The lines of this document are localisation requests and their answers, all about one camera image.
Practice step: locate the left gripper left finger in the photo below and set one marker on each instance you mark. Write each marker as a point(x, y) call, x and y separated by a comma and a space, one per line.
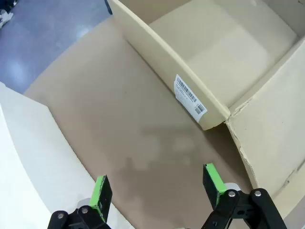
point(98, 198)

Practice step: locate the beige cardboard shoe box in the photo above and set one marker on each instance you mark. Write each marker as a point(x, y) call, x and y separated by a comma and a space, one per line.
point(214, 55)

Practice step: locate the white plastic storage bin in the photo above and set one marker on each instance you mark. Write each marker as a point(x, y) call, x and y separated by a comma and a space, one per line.
point(35, 155)

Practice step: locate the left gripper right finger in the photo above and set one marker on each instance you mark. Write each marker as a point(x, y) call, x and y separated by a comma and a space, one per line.
point(214, 188)

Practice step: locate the white sneaker of bystander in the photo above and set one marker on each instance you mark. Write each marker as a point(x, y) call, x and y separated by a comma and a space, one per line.
point(5, 17)

